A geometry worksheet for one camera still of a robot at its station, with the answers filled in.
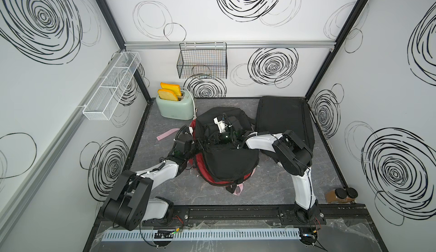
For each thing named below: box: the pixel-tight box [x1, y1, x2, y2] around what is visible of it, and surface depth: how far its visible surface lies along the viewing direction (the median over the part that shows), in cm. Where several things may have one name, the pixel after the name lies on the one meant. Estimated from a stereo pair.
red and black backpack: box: [189, 106, 260, 194], surface depth 82 cm
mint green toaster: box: [156, 90, 195, 121], surface depth 103 cm
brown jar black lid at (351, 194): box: [344, 187, 359, 204], surface depth 72 cm
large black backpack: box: [253, 96, 316, 155], surface depth 104 cm
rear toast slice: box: [160, 82, 182, 97], surface depth 98 cm
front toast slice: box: [157, 88, 179, 102], surface depth 97 cm
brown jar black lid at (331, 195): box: [324, 187, 348, 204], surface depth 74 cm
